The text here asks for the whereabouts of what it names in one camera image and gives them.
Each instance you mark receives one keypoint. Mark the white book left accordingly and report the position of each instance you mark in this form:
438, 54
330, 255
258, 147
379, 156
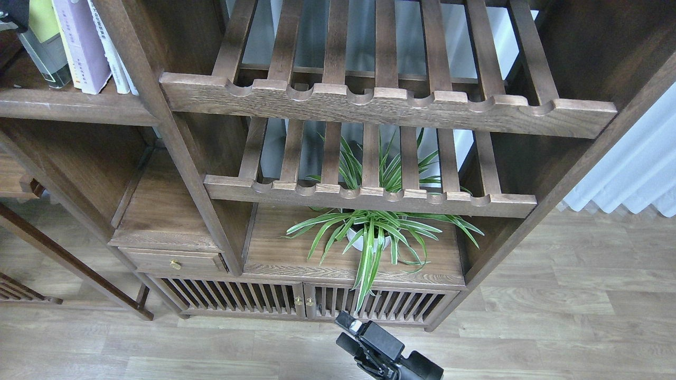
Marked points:
117, 68

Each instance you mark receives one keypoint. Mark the white book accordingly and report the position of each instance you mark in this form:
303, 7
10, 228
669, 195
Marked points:
117, 68
130, 79

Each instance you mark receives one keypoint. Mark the colourful 300 paperback book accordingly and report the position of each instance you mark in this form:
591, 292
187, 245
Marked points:
73, 70

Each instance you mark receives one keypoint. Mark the white curtain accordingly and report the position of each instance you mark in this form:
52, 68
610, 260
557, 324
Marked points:
639, 170

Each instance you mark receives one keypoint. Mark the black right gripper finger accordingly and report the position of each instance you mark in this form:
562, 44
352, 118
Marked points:
384, 345
364, 357

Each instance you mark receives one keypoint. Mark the green spider plant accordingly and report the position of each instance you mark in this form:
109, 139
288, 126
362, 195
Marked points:
403, 227

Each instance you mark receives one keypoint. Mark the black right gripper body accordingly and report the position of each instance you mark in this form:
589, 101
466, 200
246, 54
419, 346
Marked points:
417, 366

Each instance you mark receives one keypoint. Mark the black and yellow book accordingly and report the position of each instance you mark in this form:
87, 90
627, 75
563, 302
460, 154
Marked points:
42, 41

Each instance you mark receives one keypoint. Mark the pale purple book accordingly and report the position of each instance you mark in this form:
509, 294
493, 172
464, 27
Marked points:
86, 50

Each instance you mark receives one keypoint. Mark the brass drawer knob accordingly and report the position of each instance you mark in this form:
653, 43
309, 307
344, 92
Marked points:
174, 264

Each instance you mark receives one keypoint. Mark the white book right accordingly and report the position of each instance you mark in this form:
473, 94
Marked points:
130, 79

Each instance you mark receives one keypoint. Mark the dark wooden bookshelf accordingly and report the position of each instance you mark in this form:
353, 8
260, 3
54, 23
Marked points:
235, 134

